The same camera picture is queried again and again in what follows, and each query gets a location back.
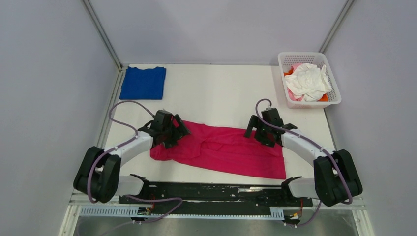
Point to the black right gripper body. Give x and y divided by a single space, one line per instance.
261 133

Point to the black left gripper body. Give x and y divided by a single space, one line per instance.
171 135

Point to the magenta t shirt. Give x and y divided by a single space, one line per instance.
224 149

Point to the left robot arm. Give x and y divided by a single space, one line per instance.
99 173

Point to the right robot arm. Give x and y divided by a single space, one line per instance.
335 177

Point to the folded blue t shirt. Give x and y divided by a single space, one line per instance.
143 84

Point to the white plastic laundry basket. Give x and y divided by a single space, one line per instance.
287 59

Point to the crumpled white t shirt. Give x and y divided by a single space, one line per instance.
308 80

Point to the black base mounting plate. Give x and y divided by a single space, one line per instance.
212 198

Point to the white slotted cable duct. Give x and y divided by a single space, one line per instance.
135 211

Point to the aluminium frame rail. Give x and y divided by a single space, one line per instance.
102 33

